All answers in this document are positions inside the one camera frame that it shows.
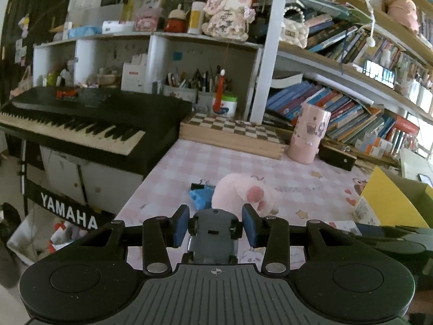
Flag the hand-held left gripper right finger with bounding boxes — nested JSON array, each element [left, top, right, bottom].
[[241, 203, 342, 276]]

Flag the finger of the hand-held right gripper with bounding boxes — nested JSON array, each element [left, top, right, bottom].
[[353, 224, 428, 255]]

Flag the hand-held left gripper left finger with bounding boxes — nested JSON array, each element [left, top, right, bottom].
[[90, 204, 191, 276]]

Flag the grey toy car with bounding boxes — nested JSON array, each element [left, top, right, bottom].
[[187, 209, 243, 265]]

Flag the yellow cardboard box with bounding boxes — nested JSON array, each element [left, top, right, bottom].
[[353, 167, 433, 229]]

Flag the pink cat paw plush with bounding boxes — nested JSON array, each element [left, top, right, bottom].
[[211, 173, 280, 215]]

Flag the pink checked tablecloth desktop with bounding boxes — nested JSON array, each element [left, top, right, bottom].
[[115, 139, 433, 268]]

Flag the white printed paper sheets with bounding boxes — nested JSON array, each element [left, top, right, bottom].
[[399, 147, 433, 180]]

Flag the orange and white boxes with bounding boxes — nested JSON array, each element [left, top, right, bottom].
[[359, 139, 395, 158]]

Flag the white cabinet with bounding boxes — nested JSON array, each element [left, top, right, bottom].
[[40, 145, 144, 207]]

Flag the wooden chess board box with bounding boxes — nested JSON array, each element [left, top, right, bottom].
[[179, 113, 286, 160]]

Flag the dark brown wooden box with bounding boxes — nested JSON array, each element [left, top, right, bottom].
[[319, 141, 358, 171]]

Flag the pink cylinder container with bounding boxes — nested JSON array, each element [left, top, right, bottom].
[[287, 102, 332, 165]]

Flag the red book box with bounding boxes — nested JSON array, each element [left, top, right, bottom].
[[392, 115, 420, 134]]

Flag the black keyboard stand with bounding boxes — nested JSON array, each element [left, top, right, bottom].
[[18, 135, 117, 232]]

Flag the green lid jar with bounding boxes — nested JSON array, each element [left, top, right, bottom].
[[212, 95, 238, 119]]

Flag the pen holder with pens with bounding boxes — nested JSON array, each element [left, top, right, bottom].
[[163, 64, 234, 104]]

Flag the red tassel ornament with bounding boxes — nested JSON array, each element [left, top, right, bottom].
[[216, 69, 227, 109]]

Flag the black electronic keyboard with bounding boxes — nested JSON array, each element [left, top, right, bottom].
[[0, 86, 193, 178]]

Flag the long row of leaning books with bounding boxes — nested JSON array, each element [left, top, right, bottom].
[[265, 79, 420, 158]]

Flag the white plastic bag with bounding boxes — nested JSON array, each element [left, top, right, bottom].
[[7, 210, 82, 266]]

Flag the white box with red label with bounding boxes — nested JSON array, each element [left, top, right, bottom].
[[121, 53, 148, 92]]

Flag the shelf phone playing video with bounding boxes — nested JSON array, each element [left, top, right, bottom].
[[363, 59, 396, 89]]

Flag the white cubby shelf unit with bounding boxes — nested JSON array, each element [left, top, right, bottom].
[[32, 32, 264, 122]]

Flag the white quilted handbag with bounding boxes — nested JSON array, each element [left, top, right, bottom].
[[280, 5, 309, 48]]

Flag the red round jar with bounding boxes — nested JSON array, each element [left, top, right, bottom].
[[164, 4, 186, 33]]

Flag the short row of colourful books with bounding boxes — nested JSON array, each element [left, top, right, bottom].
[[306, 14, 433, 85]]

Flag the yellow and white bottle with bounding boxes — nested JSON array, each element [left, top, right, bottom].
[[187, 2, 206, 35]]

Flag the flat white box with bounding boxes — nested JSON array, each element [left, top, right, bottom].
[[101, 20, 136, 35]]

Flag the pink printed box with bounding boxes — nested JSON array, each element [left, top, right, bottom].
[[135, 8, 159, 32]]

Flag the doll in floral dress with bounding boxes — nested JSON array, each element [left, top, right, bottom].
[[202, 0, 256, 41]]

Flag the pink hanging bag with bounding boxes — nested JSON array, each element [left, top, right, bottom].
[[10, 66, 32, 99]]

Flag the blue tissue pack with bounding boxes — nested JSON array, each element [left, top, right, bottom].
[[68, 25, 103, 39]]

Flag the pink mannequin head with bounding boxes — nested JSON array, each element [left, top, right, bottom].
[[387, 0, 421, 34]]

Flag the hanging plush charm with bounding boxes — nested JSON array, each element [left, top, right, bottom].
[[18, 14, 31, 38]]

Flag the white bookshelf frame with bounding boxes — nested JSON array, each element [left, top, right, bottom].
[[248, 0, 433, 126]]

